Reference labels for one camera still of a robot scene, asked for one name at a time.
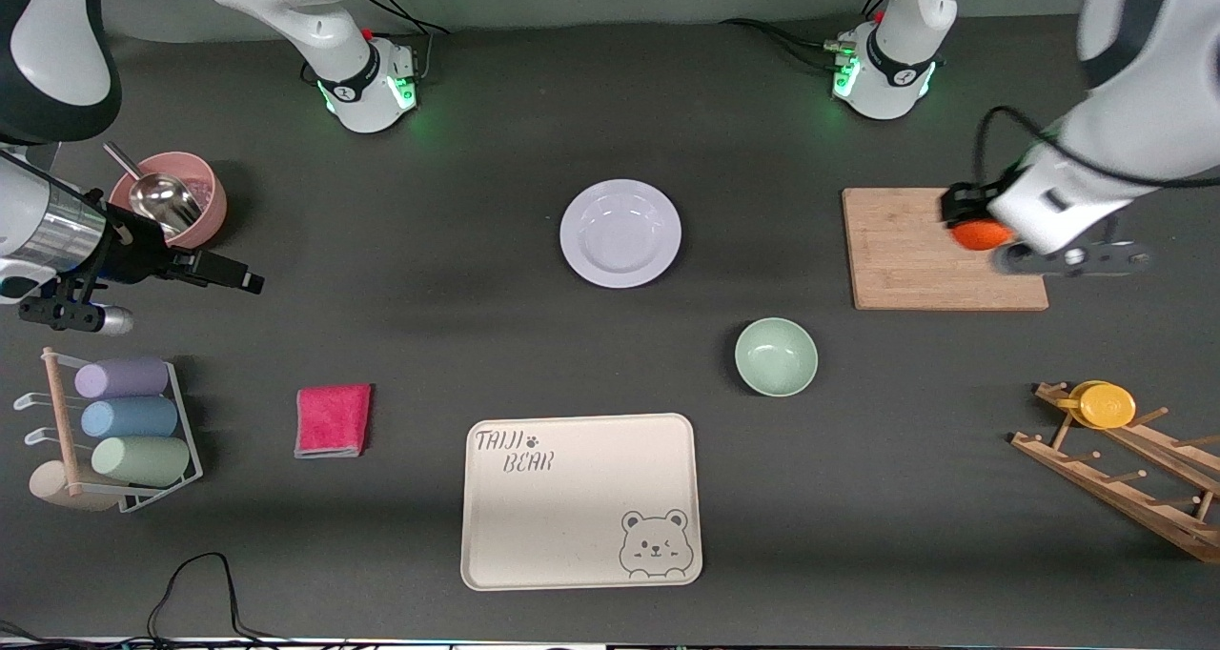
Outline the orange fruit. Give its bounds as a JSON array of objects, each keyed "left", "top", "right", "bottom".
[{"left": 953, "top": 216, "right": 1016, "bottom": 252}]

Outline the white round plate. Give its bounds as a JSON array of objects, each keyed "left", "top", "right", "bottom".
[{"left": 559, "top": 179, "right": 683, "bottom": 290}]

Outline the metal scoop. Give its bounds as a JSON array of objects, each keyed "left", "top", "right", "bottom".
[{"left": 103, "top": 142, "right": 203, "bottom": 236}]

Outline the pink bowl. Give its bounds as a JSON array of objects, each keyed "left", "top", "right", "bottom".
[{"left": 110, "top": 152, "right": 228, "bottom": 249}]

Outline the wooden cutting board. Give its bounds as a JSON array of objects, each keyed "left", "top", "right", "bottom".
[{"left": 842, "top": 188, "right": 1050, "bottom": 312}]

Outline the purple cup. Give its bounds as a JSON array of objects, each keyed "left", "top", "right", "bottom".
[{"left": 74, "top": 357, "right": 171, "bottom": 400}]

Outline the pink folded cloth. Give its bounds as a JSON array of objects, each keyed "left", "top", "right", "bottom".
[{"left": 294, "top": 383, "right": 374, "bottom": 459}]

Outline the blue cup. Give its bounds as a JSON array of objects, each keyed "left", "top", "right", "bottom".
[{"left": 80, "top": 397, "right": 179, "bottom": 439}]

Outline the wooden rack dowel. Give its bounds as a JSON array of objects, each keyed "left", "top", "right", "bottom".
[{"left": 43, "top": 348, "right": 82, "bottom": 497}]

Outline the green cup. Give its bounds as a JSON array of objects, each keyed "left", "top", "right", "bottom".
[{"left": 91, "top": 436, "right": 192, "bottom": 488}]

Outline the yellow mug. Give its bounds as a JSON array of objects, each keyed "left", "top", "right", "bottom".
[{"left": 1056, "top": 380, "right": 1137, "bottom": 431}]

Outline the light green bowl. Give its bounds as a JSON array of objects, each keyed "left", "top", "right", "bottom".
[{"left": 734, "top": 317, "right": 820, "bottom": 398}]

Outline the beige cup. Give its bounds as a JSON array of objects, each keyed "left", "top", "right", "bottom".
[{"left": 29, "top": 460, "right": 120, "bottom": 513}]

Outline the wooden peg mug rack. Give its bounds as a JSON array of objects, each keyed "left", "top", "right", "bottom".
[{"left": 1010, "top": 380, "right": 1220, "bottom": 564}]

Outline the cream bear print tray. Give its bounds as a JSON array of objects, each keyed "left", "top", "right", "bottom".
[{"left": 460, "top": 413, "right": 704, "bottom": 592}]

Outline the white wire cup rack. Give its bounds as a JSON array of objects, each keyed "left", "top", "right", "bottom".
[{"left": 13, "top": 348, "right": 204, "bottom": 515}]

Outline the thin black table cable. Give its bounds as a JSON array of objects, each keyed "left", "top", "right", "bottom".
[{"left": 143, "top": 552, "right": 287, "bottom": 643}]

